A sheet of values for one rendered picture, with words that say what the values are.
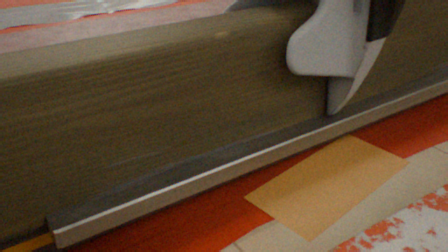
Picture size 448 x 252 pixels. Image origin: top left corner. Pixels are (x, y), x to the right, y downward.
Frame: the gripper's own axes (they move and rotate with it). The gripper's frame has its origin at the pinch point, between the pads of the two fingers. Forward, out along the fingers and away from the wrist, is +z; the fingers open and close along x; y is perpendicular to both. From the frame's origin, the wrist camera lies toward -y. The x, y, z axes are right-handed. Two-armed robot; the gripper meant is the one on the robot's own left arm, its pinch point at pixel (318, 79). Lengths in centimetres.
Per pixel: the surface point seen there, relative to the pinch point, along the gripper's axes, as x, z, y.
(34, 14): -38.1, 4.3, 8.4
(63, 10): -37.7, 4.2, 5.2
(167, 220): 1.2, 4.9, 11.6
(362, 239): 10.1, 1.4, 7.1
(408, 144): 3.6, 5.0, -5.7
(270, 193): 2.6, 4.9, 5.6
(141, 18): -31.8, 4.8, -2.1
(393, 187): 6.1, 5.0, -0.9
